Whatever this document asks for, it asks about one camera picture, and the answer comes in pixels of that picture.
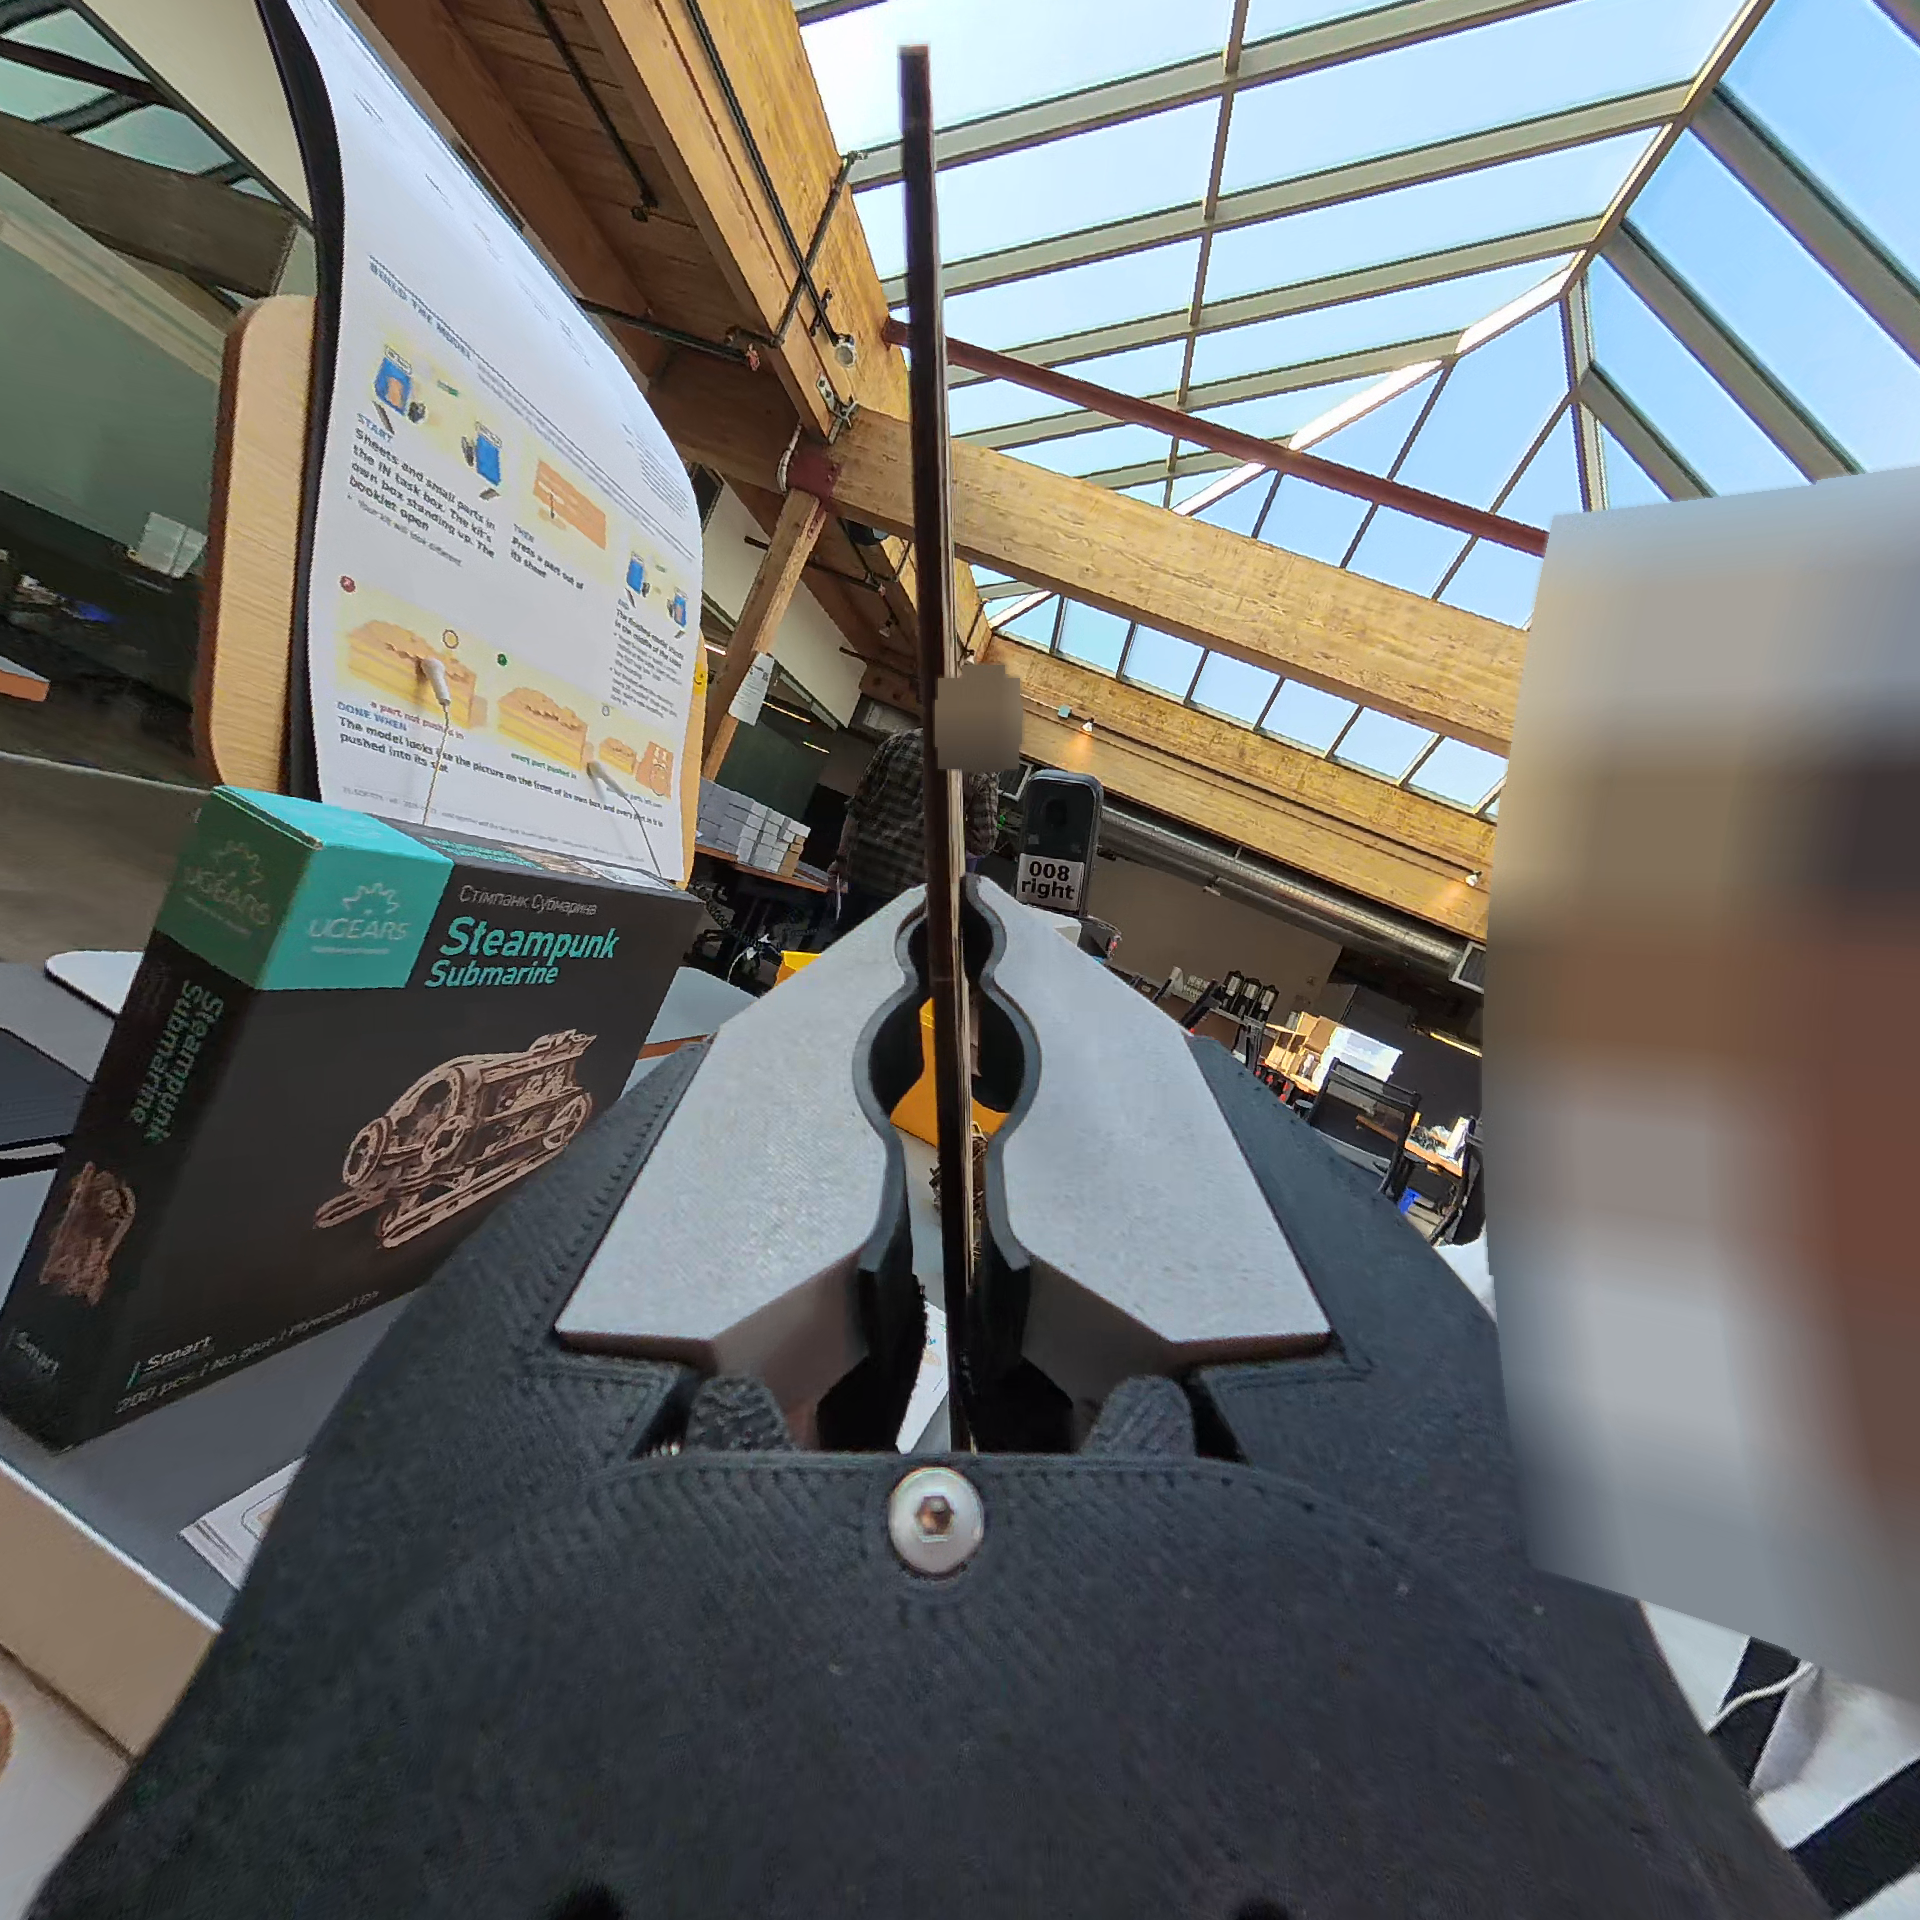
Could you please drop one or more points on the white round stand base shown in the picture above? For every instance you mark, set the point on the white round stand base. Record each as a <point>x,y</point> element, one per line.
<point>99,977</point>

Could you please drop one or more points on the black model kit box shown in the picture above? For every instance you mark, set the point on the black model kit box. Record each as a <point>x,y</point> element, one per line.
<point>373,1125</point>

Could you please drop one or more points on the black flat panel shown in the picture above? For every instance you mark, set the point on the black flat panel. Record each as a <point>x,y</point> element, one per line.
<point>39,1110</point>

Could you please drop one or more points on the stack of white boxes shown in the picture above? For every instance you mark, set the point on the stack of white boxes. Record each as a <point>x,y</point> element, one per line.
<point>749,824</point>

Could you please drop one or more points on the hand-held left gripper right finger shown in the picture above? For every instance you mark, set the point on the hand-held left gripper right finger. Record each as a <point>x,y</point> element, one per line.
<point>1155,1185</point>

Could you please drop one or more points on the wooden model parts sheet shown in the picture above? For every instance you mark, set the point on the wooden model parts sheet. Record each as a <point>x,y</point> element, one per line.
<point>925,449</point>

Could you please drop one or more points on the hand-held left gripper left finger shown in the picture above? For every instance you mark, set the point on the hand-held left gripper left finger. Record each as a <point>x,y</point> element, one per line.
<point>749,1202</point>

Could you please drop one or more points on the striped cloth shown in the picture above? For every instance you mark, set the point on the striped cloth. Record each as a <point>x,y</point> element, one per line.
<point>1801,1784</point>

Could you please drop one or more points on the white instruction poster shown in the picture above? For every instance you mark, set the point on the white instruction poster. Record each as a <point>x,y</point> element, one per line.
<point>493,524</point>

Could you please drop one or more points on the yellow plastic bin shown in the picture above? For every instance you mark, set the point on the yellow plastic bin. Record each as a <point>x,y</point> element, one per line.
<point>917,1110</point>

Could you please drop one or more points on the white paper leaflet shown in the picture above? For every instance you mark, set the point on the white paper leaflet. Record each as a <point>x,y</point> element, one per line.
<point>242,1530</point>

